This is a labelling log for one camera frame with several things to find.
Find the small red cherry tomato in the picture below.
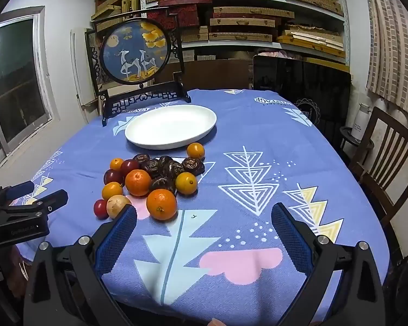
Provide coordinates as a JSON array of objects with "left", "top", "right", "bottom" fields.
[{"left": 93, "top": 199, "right": 109, "bottom": 218}]

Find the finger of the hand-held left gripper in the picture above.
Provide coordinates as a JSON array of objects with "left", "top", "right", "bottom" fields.
[
  {"left": 7, "top": 189, "right": 69, "bottom": 217},
  {"left": 0, "top": 181, "right": 35, "bottom": 208}
]

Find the dark wooden chair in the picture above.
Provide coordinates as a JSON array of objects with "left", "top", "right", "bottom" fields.
[{"left": 347, "top": 106, "right": 408, "bottom": 265}]

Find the white metal shelf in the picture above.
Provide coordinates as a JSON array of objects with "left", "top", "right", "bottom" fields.
[{"left": 139, "top": 0, "right": 351, "bottom": 73}]

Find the black round side stand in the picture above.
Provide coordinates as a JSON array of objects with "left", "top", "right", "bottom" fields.
[{"left": 339, "top": 126, "right": 375, "bottom": 157}]

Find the black flat panel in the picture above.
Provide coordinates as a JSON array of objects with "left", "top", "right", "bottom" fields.
[{"left": 252, "top": 54, "right": 353, "bottom": 144}]

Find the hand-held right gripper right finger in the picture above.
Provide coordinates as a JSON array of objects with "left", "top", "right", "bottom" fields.
[{"left": 271, "top": 202, "right": 386, "bottom": 326}]

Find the blue patterned tablecloth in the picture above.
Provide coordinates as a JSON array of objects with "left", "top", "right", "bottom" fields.
[{"left": 7, "top": 88, "right": 392, "bottom": 326}]

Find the large orange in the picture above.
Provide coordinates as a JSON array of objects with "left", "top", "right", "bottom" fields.
[{"left": 146, "top": 189, "right": 178, "bottom": 221}]

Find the brown cardboard box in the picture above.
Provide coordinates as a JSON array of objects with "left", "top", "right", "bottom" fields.
[{"left": 185, "top": 59, "right": 254, "bottom": 91}]

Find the round deer screen black stand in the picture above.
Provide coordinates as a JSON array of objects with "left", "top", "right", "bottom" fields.
[{"left": 92, "top": 11, "right": 192, "bottom": 127}]

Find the white thermos jug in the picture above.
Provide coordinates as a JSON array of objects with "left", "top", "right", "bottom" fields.
[{"left": 352, "top": 103, "right": 372, "bottom": 143}]

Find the window with white frame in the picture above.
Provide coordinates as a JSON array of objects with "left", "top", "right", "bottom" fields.
[{"left": 0, "top": 6, "right": 60, "bottom": 157}]

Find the checked beige curtain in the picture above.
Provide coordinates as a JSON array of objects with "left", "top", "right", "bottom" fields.
[{"left": 362, "top": 0, "right": 408, "bottom": 127}]

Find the deep orange mandarin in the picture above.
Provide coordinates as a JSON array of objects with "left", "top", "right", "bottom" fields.
[{"left": 125, "top": 169, "right": 152, "bottom": 197}]

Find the tan round fruit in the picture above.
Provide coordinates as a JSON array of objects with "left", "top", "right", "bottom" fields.
[{"left": 106, "top": 195, "right": 132, "bottom": 219}]

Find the shelf of flat boxes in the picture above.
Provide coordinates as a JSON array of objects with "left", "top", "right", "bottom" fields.
[{"left": 91, "top": 0, "right": 347, "bottom": 59}]

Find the white oval plate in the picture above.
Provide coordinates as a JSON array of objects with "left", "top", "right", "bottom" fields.
[{"left": 125, "top": 105, "right": 218, "bottom": 151}]

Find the large red patterned box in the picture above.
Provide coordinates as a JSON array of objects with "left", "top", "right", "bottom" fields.
[{"left": 146, "top": 3, "right": 200, "bottom": 30}]

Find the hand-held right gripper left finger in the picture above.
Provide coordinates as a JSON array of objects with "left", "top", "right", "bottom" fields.
[{"left": 23, "top": 204, "right": 138, "bottom": 326}]

